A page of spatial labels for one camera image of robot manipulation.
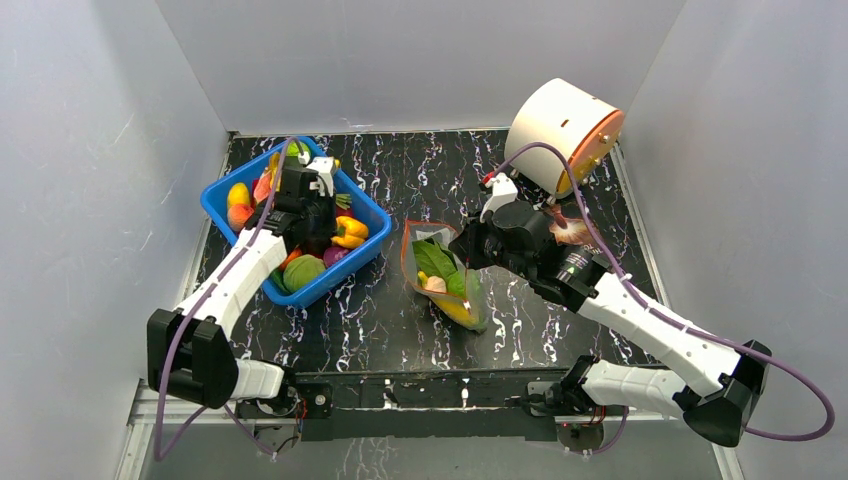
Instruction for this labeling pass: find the yellow bell pepper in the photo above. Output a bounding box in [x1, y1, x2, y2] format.
[330, 215, 370, 250]

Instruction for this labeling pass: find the orange peach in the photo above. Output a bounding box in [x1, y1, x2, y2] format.
[226, 204, 255, 233]

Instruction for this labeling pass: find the green leaf vegetable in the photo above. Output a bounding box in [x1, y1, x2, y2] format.
[411, 237, 467, 299]

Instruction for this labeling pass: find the clear zip top bag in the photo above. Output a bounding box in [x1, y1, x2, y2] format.
[401, 220, 488, 332]

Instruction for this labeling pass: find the yellow banana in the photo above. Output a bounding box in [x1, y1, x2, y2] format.
[417, 271, 486, 332]

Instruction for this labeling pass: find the white garlic bulb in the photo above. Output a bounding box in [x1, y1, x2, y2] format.
[422, 276, 448, 293]

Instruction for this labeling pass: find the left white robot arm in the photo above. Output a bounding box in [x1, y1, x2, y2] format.
[147, 165, 336, 416]

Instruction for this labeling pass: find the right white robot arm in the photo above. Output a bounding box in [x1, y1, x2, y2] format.
[449, 201, 770, 447]

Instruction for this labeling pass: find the purple red onion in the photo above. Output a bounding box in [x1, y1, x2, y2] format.
[322, 245, 351, 269]

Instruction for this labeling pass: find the pale green cabbage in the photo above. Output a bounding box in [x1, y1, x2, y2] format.
[282, 254, 326, 294]

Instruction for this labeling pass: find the blue plastic basket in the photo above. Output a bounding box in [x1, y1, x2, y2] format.
[200, 145, 392, 308]

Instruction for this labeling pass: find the dark book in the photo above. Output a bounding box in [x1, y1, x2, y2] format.
[544, 204, 598, 248]

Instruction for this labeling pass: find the yellow lemon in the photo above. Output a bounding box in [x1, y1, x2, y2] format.
[226, 182, 253, 208]

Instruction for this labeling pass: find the white cylindrical container orange lid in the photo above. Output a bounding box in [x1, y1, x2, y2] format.
[504, 78, 625, 199]

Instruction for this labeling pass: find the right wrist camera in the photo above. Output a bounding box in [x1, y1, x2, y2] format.
[480, 172, 518, 221]

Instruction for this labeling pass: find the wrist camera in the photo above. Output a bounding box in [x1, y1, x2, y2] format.
[480, 172, 518, 221]
[305, 157, 337, 197]

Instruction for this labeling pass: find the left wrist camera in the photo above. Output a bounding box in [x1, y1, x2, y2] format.
[305, 157, 337, 197]

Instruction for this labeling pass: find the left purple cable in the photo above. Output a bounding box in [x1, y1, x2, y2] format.
[153, 137, 309, 463]

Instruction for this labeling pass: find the purple cable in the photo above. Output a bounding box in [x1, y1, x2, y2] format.
[153, 137, 309, 463]
[483, 140, 836, 443]

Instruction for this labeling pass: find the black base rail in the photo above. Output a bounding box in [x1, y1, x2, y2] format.
[236, 367, 607, 449]

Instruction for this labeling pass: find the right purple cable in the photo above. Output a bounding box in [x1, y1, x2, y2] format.
[483, 140, 836, 443]

